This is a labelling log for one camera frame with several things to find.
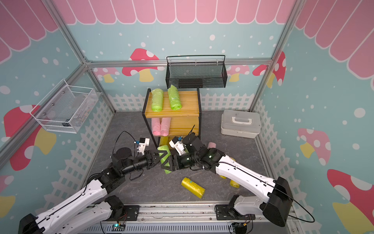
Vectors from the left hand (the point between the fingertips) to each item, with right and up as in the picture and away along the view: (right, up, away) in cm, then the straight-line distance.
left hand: (167, 157), depth 69 cm
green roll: (-1, +4, +1) cm, 4 cm away
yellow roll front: (+15, -20, +9) cm, 27 cm away
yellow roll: (-7, +5, +28) cm, 30 cm away
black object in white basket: (-48, +16, -1) cm, 50 cm away
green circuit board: (-25, -36, +4) cm, 44 cm away
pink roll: (-3, +15, +14) cm, 20 cm away
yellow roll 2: (+36, -18, +12) cm, 42 cm away
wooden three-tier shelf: (+9, +19, +24) cm, 32 cm away
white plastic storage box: (+48, +17, +28) cm, 58 cm away
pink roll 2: (-8, +14, +14) cm, 21 cm away
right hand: (0, -4, -3) cm, 5 cm away
